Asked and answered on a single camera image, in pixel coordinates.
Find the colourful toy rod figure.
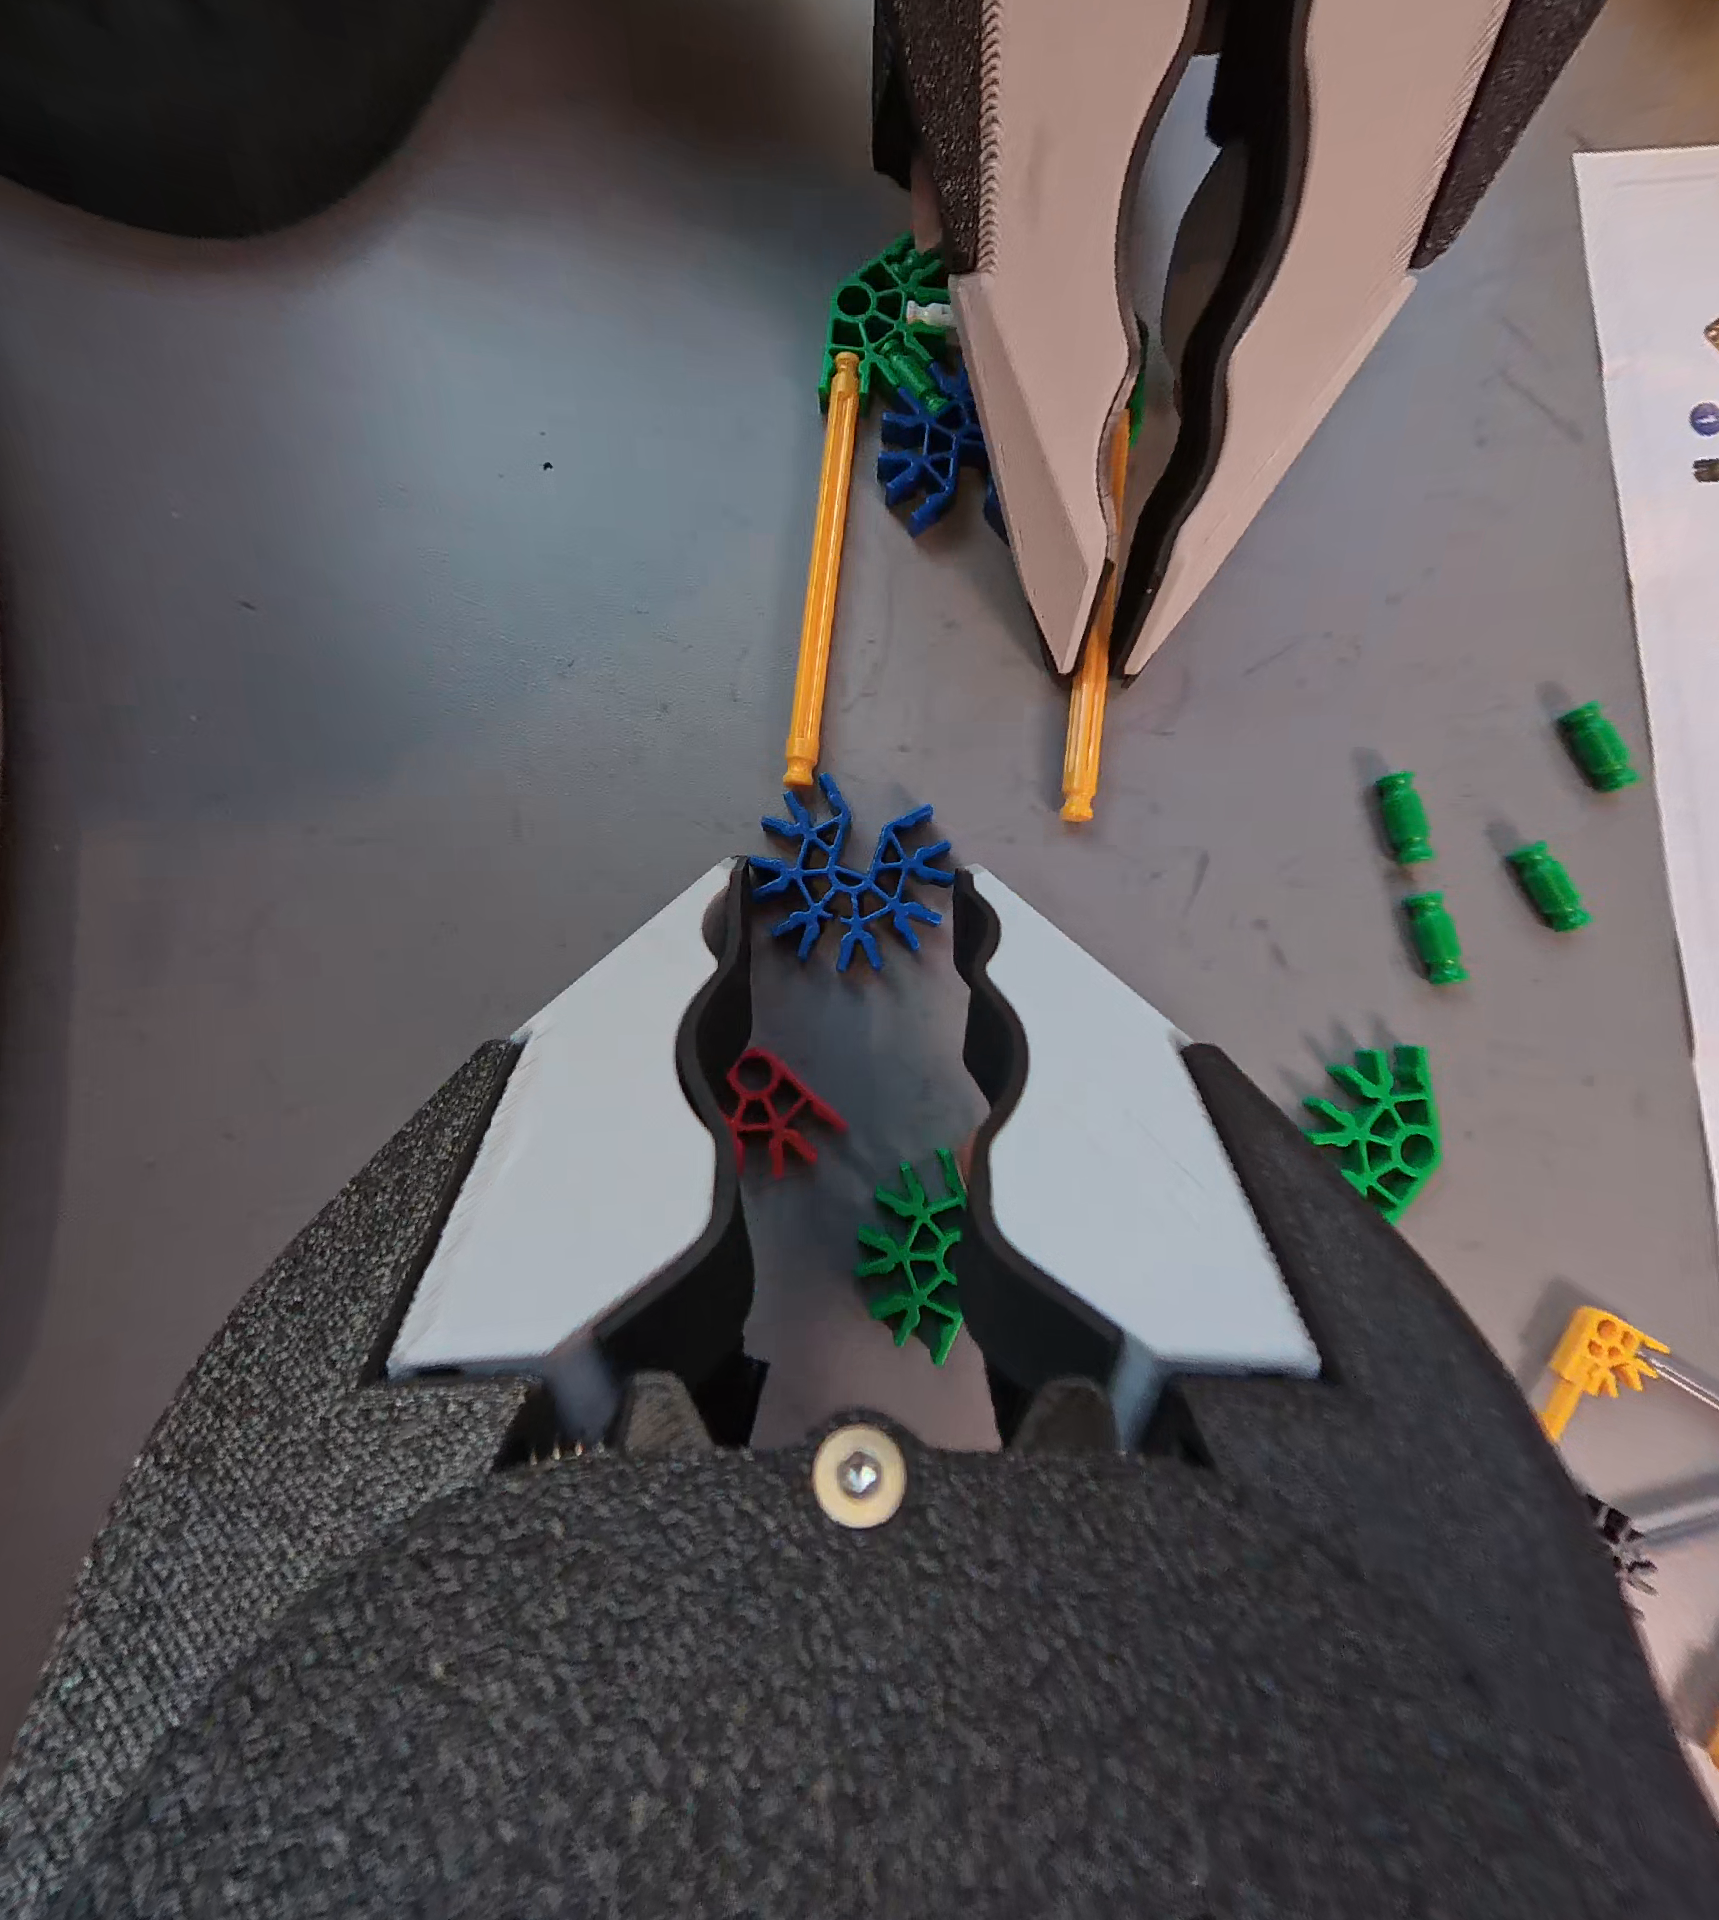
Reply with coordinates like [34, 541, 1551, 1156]
[1537, 1304, 1719, 1829]

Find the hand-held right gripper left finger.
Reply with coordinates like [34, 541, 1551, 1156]
[388, 856, 755, 1380]

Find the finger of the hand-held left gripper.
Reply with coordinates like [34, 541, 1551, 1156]
[1111, 0, 1515, 683]
[945, 0, 1209, 681]

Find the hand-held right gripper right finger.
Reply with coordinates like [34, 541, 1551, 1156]
[951, 866, 1323, 1380]

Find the grey desk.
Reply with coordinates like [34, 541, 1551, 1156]
[0, 0, 1719, 1879]

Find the red corner toy connector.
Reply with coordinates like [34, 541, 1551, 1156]
[723, 1050, 849, 1180]

